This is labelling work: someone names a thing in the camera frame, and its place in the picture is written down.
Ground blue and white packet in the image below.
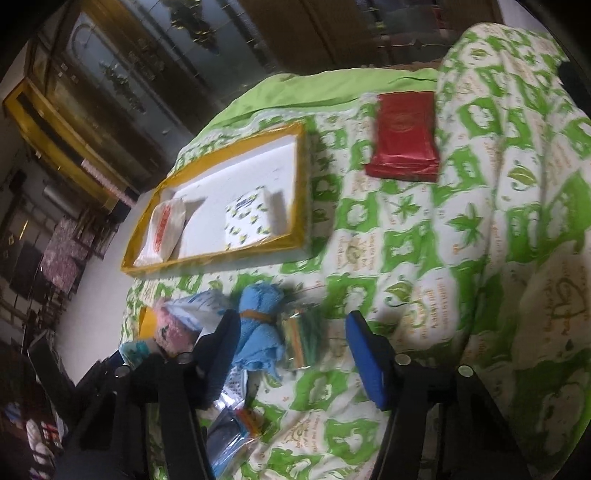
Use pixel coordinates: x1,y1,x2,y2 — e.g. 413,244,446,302
171,291,232,333

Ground clear packet of coloured cloths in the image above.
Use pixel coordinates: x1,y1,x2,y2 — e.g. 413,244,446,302
205,369,264,480

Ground white tissue packet red print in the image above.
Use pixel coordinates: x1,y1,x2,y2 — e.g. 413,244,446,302
134,198,188,267

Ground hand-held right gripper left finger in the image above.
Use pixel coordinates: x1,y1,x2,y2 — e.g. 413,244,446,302
53,309,243,480

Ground white yellow-print tissue pack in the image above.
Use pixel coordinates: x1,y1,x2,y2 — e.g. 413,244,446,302
225,187,289,247

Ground teal patterned packet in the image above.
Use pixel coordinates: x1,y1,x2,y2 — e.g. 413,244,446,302
119,339,162,370

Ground floral cushioned chair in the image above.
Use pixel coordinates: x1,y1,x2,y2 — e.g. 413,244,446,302
41,217,103,296

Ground yellow-brown foil packet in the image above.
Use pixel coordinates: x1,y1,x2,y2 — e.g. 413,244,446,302
139,307,160,342

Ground red foil packet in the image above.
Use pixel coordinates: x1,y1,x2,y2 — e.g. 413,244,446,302
365,91,441,182

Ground pink packet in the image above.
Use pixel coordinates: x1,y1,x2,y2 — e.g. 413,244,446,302
154,300,204,356

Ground wooden glass-panelled doors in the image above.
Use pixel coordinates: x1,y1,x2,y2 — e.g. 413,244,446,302
46,0,504,185

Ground yellow wooden frame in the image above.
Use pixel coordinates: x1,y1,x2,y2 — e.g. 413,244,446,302
4,78,127,210

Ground yellow-edged white foam tray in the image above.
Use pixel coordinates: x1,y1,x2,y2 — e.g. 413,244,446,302
121,121,311,277

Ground green and orange packet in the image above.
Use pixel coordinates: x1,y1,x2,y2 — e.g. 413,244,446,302
277,307,326,370

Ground green printed blanket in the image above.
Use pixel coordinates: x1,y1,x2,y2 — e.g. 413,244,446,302
121,23,591,480

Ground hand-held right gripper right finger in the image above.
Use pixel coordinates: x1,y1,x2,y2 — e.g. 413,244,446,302
345,310,532,480

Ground blue towel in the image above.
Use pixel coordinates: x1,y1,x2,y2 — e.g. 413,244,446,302
231,284,296,381

